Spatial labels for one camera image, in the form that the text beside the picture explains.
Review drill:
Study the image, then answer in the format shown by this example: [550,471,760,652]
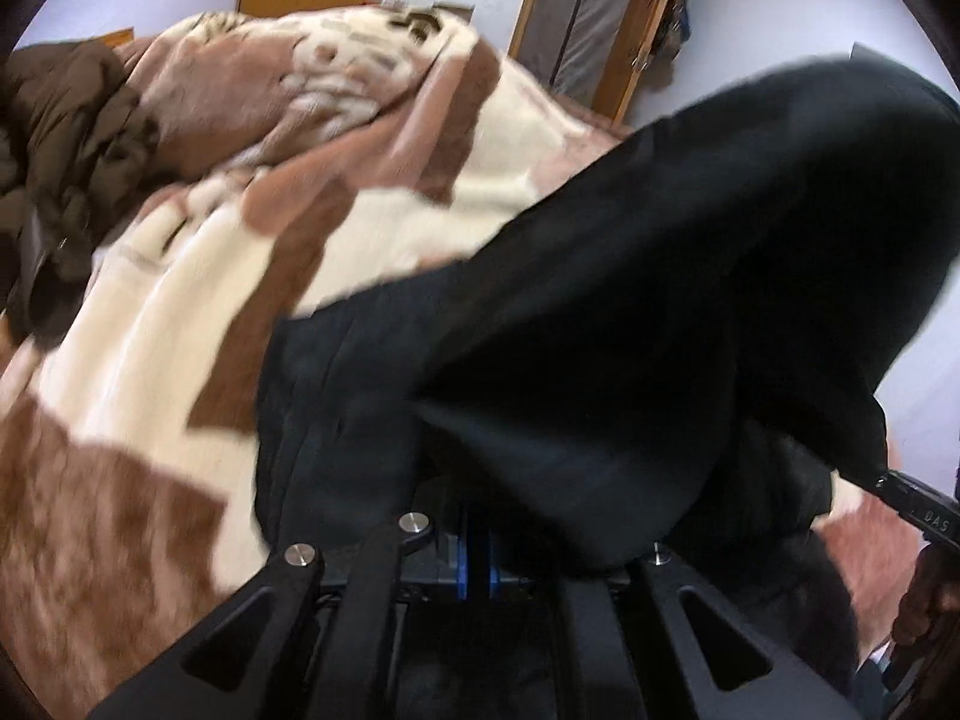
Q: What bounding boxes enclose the black hooded jacket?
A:
[254,59,958,691]

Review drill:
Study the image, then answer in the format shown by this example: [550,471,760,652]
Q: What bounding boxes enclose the right hand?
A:
[884,543,958,689]

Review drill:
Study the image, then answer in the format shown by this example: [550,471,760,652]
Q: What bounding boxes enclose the brown and cream blanket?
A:
[0,1,932,720]

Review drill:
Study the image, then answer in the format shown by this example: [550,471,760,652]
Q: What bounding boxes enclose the dark brown puffer jacket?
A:
[2,41,160,348]

